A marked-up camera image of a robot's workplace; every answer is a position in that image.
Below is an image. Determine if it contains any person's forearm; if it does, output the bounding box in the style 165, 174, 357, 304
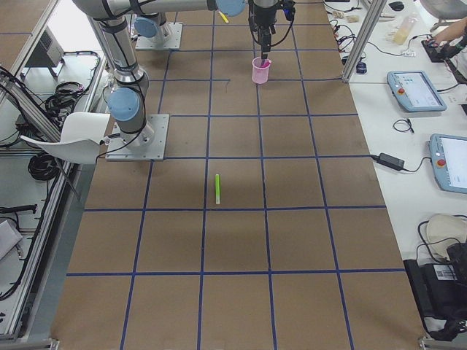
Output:
433, 17, 467, 44

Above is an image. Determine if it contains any yellow pen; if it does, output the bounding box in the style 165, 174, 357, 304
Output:
217, 10, 229, 24

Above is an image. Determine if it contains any beige cap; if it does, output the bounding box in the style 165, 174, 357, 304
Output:
425, 214, 466, 260

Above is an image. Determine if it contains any teach pendant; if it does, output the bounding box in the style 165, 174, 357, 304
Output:
428, 133, 466, 194
386, 71, 447, 112

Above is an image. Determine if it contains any plastic bottle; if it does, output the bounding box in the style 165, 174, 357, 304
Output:
393, 14, 418, 45

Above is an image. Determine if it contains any green pen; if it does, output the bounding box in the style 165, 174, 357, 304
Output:
215, 174, 221, 205

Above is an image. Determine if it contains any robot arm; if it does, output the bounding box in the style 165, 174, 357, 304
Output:
134, 1, 296, 58
74, 1, 246, 149

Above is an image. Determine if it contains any white chair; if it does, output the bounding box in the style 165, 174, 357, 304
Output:
21, 112, 110, 165

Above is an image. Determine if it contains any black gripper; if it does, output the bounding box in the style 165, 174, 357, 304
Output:
248, 0, 296, 52

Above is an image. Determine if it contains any small black usb cable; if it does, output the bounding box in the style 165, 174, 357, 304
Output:
393, 117, 414, 134

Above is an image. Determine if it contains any upper teach pendant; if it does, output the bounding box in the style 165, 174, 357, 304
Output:
386, 71, 447, 112

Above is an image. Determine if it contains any pink mesh cup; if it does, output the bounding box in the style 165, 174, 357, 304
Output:
252, 57, 270, 85

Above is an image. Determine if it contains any black power brick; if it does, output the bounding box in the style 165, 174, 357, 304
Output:
370, 152, 404, 171

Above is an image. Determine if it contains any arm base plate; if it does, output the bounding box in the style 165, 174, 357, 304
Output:
105, 114, 169, 161
136, 22, 183, 51

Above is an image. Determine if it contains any lower teach pendant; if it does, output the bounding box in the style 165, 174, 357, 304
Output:
428, 133, 466, 194

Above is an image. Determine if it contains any front aluminium frame post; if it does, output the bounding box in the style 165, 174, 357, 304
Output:
341, 0, 386, 83

